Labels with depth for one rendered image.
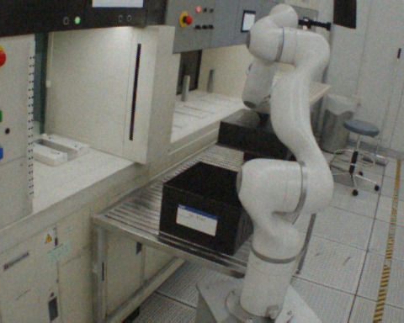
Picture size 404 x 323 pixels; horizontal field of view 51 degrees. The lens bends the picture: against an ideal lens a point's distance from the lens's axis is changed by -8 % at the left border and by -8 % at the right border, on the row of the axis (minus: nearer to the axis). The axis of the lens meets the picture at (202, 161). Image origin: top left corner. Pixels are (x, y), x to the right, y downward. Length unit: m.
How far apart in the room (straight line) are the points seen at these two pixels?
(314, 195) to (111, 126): 1.01
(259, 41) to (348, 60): 4.42
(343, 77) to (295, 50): 4.41
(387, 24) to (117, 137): 4.22
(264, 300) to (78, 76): 1.18
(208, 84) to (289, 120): 2.10
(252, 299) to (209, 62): 2.22
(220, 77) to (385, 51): 2.84
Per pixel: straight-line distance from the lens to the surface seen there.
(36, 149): 1.80
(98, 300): 1.80
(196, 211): 1.44
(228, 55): 3.10
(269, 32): 1.19
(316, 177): 1.04
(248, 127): 1.76
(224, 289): 1.30
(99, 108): 1.84
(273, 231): 1.06
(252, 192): 1.01
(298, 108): 1.10
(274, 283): 1.15
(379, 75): 5.55
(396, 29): 5.52
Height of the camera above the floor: 1.53
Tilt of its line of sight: 21 degrees down
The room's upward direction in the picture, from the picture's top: 7 degrees clockwise
